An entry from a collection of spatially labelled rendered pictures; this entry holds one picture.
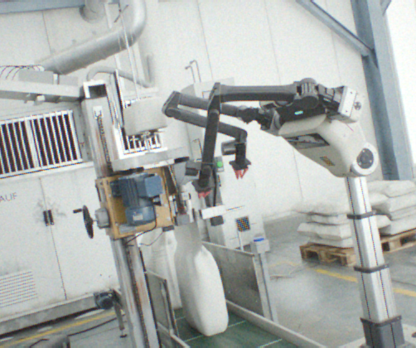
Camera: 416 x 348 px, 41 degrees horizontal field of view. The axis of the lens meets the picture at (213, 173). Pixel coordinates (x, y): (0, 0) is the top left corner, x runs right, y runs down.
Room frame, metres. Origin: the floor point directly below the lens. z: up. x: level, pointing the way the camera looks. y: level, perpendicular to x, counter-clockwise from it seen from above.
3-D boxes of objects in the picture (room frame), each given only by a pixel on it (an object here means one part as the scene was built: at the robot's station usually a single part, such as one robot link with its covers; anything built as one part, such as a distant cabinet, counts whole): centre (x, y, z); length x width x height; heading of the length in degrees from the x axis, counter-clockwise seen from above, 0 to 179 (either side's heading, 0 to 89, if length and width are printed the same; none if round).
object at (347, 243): (5.69, -1.16, 0.20); 0.66 x 0.44 x 0.12; 22
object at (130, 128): (3.04, 0.35, 1.61); 0.15 x 0.14 x 0.17; 22
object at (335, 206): (5.53, -1.29, 0.56); 0.66 x 0.42 x 0.15; 112
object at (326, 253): (5.84, -1.47, 0.07); 1.20 x 0.82 x 0.14; 114
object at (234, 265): (3.65, 0.06, 0.54); 1.05 x 0.02 x 0.41; 22
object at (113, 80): (4.98, 0.70, 1.95); 0.30 x 0.01 x 0.48; 22
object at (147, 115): (2.80, 0.25, 1.61); 0.17 x 0.17 x 0.17
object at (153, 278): (3.45, 0.56, 0.54); 1.05 x 0.02 x 0.41; 22
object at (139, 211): (2.74, 0.39, 1.21); 0.15 x 0.15 x 0.25
